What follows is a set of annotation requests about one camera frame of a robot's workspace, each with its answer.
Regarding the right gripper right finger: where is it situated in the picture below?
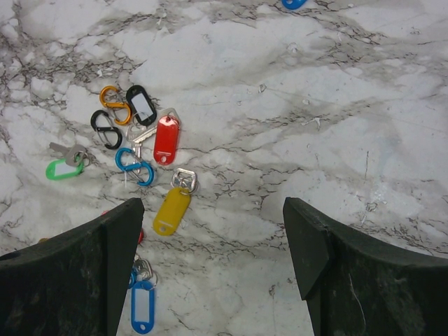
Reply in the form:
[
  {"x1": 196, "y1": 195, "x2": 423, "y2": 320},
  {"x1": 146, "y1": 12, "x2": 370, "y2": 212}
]
[{"x1": 283, "y1": 197, "x2": 447, "y2": 335}]

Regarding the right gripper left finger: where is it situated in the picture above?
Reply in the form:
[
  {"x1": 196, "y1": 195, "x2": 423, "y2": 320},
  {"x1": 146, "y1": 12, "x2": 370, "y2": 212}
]
[{"x1": 1, "y1": 198, "x2": 144, "y2": 335}]

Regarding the blue key tag with key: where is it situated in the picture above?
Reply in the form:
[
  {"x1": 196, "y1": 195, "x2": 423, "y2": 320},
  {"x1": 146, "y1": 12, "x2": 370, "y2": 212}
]
[{"x1": 130, "y1": 254, "x2": 158, "y2": 335}]

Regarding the blue carabiner front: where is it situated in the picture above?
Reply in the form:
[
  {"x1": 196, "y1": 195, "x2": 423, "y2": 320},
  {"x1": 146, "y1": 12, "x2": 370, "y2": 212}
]
[{"x1": 127, "y1": 267, "x2": 138, "y2": 289}]

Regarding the red carabiner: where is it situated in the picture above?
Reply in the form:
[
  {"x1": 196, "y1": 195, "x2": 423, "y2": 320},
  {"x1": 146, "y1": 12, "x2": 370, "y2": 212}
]
[{"x1": 101, "y1": 210, "x2": 145, "y2": 244}]

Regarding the green key tag with key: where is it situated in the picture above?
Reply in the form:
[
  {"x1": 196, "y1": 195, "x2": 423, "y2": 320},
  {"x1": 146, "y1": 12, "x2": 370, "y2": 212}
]
[{"x1": 45, "y1": 142, "x2": 91, "y2": 181}]

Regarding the light blue carabiner middle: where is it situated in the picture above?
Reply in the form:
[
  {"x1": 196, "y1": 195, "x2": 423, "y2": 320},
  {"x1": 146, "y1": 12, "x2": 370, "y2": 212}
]
[{"x1": 115, "y1": 148, "x2": 155, "y2": 187}]

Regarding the yellow key tag with key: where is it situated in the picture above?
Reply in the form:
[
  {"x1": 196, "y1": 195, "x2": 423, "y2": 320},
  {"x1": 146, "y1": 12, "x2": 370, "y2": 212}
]
[{"x1": 153, "y1": 168, "x2": 198, "y2": 236}]

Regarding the red key tag with key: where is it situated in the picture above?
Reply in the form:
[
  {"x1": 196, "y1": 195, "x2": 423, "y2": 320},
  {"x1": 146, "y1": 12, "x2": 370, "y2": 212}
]
[{"x1": 126, "y1": 108, "x2": 181, "y2": 165}]

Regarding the orange carabiner near black tag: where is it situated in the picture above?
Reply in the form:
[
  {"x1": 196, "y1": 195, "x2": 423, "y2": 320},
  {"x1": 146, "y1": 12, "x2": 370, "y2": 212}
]
[{"x1": 99, "y1": 85, "x2": 132, "y2": 126}]

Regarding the black key tag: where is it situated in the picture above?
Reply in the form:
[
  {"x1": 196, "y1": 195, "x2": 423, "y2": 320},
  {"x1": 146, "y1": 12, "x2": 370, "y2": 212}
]
[{"x1": 126, "y1": 85, "x2": 157, "y2": 126}]

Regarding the far blue key tag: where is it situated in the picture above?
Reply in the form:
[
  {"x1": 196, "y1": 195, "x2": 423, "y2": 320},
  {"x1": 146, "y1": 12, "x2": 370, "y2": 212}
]
[{"x1": 281, "y1": 0, "x2": 307, "y2": 11}]

